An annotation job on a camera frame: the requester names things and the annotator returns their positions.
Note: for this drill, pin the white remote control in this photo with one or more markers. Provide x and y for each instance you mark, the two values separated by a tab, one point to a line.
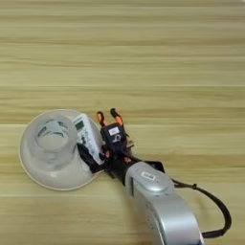
86	128

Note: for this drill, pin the round white plate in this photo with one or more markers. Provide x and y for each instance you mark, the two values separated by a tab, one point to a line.
63	178

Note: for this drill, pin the black square white-framed device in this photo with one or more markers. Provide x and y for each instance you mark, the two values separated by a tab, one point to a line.
158	165

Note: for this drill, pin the black box white label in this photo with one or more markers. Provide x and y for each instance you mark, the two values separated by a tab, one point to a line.
111	140

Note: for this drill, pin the translucent printed plastic cup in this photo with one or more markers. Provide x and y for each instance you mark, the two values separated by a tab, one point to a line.
51	150

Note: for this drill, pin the orange black needle-nose pliers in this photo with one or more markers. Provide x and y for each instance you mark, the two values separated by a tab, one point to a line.
100	117

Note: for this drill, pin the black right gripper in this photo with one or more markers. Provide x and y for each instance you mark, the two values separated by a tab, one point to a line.
118	162

